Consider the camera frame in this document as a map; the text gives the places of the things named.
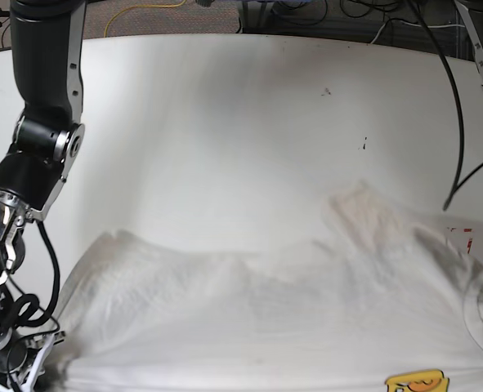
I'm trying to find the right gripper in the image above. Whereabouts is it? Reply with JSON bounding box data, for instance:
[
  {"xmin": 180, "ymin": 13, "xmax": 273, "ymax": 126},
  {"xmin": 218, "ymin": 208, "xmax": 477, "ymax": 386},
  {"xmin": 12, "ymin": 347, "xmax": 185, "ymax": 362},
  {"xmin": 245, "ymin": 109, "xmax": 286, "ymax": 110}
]
[{"xmin": 0, "ymin": 330, "xmax": 65, "ymax": 391}]

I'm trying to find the white printed T-shirt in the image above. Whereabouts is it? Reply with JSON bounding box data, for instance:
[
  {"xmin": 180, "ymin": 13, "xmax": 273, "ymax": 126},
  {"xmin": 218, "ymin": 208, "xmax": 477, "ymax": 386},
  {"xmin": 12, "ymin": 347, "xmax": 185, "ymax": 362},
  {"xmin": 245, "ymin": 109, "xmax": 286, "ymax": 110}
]
[{"xmin": 47, "ymin": 185, "xmax": 483, "ymax": 391}]

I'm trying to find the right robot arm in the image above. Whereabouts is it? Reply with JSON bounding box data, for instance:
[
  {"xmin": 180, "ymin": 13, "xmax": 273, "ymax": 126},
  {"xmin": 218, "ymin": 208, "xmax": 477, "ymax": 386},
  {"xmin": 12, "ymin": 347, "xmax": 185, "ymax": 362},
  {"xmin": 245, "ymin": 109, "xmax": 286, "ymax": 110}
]
[{"xmin": 0, "ymin": 1, "xmax": 87, "ymax": 391}]

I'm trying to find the red tape rectangle marking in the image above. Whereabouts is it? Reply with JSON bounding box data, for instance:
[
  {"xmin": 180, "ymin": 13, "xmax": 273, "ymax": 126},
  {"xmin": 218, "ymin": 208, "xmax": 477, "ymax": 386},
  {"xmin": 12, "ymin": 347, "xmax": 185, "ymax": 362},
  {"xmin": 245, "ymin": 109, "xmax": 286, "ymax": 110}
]
[{"xmin": 446, "ymin": 227, "xmax": 474, "ymax": 254}]

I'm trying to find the black hanging cable right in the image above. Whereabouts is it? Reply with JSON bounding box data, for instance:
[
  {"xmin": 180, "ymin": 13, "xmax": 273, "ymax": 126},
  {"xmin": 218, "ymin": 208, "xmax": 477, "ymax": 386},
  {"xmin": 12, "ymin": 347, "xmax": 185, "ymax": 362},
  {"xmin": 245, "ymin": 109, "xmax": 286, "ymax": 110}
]
[{"xmin": 404, "ymin": 0, "xmax": 483, "ymax": 212}]

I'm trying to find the white cable on floor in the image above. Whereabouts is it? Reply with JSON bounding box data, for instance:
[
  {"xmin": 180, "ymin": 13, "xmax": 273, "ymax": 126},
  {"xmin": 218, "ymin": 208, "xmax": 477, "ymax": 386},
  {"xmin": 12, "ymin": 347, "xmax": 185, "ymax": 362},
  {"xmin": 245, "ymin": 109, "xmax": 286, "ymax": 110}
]
[{"xmin": 369, "ymin": 19, "xmax": 467, "ymax": 45}]

